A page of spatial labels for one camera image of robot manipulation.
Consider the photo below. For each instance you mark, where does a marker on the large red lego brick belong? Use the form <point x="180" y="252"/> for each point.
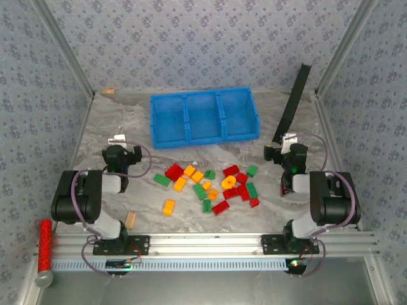
<point x="174" y="172"/>

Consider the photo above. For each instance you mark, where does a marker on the long yellow lego brick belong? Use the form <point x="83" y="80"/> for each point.
<point x="169" y="207"/>
<point x="180" y="184"/>

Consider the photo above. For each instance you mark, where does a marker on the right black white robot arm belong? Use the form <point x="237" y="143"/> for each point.
<point x="334" y="197"/>

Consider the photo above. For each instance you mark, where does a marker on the red warning label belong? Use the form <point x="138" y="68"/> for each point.
<point x="285" y="190"/>

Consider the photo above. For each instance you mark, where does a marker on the long red lego brick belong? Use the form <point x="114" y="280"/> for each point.
<point x="220" y="207"/>
<point x="244" y="192"/>

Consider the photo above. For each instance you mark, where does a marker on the yellow rounded flame-print brick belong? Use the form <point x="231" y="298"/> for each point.
<point x="229" y="182"/>

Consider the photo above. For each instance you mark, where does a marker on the small red lego brick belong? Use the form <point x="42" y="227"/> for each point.
<point x="254" y="202"/>

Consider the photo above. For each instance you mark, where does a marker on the light wooden block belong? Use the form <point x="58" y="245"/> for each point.
<point x="130" y="220"/>

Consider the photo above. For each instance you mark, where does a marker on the black flat bar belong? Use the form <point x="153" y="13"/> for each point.
<point x="297" y="92"/>

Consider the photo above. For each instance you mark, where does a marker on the square green lego brick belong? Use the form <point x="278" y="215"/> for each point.
<point x="209" y="174"/>

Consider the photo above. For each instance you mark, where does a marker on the small tan wooden block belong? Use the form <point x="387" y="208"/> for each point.
<point x="108" y="91"/>

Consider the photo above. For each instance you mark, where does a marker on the yellow sloped lego brick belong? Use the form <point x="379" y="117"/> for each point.
<point x="213" y="194"/>

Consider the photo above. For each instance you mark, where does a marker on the small yellow lego brick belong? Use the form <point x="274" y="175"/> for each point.
<point x="207" y="185"/>

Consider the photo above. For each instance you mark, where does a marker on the small circuit board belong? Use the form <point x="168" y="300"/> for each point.
<point x="295" y="265"/>
<point x="119" y="263"/>

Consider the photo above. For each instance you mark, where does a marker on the red cylinder with grey knob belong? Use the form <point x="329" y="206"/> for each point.
<point x="45" y="248"/>

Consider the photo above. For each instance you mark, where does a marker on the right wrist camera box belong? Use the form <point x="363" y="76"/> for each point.
<point x="288" y="141"/>

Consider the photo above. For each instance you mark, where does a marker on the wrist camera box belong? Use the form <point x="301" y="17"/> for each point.
<point x="117" y="138"/>
<point x="288" y="141"/>

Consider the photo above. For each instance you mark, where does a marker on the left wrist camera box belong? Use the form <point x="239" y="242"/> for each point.
<point x="117" y="138"/>

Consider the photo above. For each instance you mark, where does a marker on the aluminium side rail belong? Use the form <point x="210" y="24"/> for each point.
<point x="79" y="136"/>
<point x="327" y="127"/>

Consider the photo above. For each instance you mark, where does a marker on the wide aluminium base rail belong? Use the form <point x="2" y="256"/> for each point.
<point x="206" y="244"/>

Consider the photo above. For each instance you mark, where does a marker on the aluminium frame post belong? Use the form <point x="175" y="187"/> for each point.
<point x="346" y="47"/>
<point x="63" y="47"/>

